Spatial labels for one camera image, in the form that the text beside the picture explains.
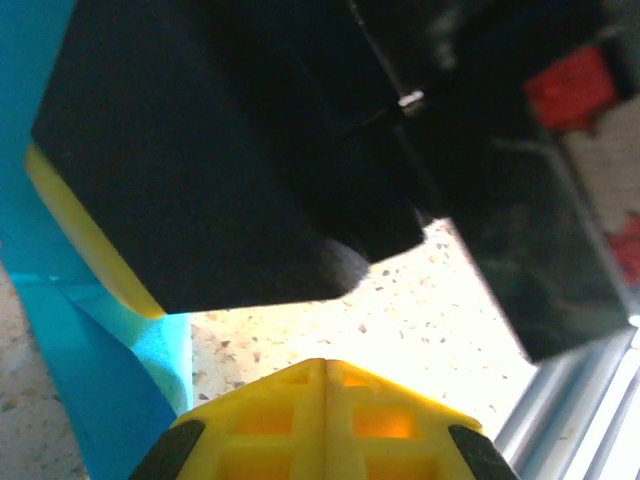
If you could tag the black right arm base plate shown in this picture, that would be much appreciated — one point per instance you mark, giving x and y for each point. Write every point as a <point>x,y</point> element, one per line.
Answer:
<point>540,260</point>

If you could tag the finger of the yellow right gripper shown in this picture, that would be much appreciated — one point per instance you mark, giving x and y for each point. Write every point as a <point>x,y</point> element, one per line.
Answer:
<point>90,225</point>

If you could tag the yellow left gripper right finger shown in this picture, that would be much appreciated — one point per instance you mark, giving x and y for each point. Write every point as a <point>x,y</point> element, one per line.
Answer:
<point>390,430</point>

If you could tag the blue cloth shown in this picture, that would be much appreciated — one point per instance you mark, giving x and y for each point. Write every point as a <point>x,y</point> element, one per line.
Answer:
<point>95,380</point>

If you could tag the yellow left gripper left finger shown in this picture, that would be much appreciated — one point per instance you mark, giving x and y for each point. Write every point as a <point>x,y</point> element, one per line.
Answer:
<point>270,430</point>

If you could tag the aluminium mounting rail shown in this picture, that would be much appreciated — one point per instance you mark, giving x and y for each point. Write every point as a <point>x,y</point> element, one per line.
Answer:
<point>575,425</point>

